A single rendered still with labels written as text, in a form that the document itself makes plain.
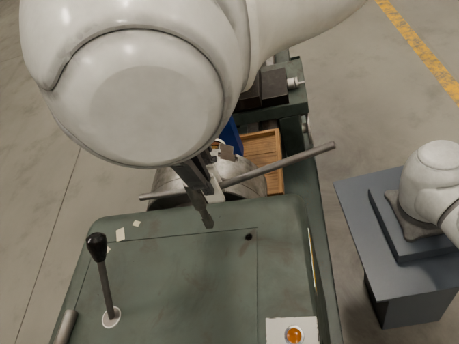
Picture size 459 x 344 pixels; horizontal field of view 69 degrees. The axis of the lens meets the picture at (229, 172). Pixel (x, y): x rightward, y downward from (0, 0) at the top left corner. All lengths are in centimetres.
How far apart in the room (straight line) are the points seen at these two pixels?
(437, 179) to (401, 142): 151
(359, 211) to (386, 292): 27
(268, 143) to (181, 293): 78
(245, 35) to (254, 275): 45
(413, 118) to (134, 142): 249
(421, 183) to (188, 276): 62
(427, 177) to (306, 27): 74
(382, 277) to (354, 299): 77
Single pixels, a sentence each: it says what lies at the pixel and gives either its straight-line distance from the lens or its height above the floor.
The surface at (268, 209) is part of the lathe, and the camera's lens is 64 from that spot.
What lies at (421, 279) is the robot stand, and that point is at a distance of 113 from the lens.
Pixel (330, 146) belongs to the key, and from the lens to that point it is 49.
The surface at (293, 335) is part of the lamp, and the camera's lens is 55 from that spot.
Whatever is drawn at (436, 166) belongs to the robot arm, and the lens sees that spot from 94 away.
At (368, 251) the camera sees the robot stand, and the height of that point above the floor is 75.
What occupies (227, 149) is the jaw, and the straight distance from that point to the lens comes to 86.
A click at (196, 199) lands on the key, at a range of 56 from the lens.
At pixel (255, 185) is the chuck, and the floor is 114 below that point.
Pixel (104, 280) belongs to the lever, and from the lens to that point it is 61.
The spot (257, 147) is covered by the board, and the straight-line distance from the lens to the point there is 126.
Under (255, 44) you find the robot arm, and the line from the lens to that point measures 20.
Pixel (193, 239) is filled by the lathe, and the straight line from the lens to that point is 66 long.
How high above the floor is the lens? 179
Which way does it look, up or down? 48 degrees down
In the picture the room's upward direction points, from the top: 24 degrees counter-clockwise
